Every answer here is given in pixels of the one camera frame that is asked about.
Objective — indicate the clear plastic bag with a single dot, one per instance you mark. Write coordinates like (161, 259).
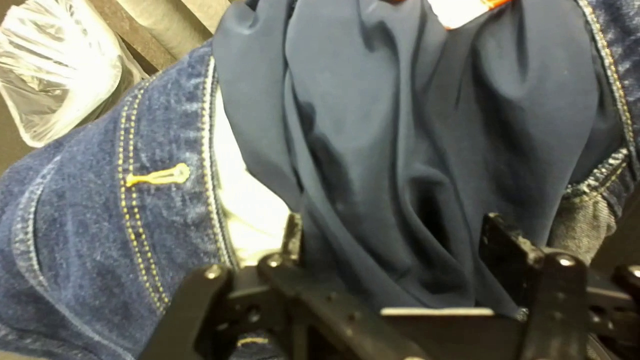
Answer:
(61, 65)

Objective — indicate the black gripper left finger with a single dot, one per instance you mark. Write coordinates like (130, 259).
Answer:
(318, 323)

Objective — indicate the blue jean jacket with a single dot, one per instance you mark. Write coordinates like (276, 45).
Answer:
(384, 128)

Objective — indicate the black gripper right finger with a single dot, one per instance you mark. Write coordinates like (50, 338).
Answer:
(547, 284)

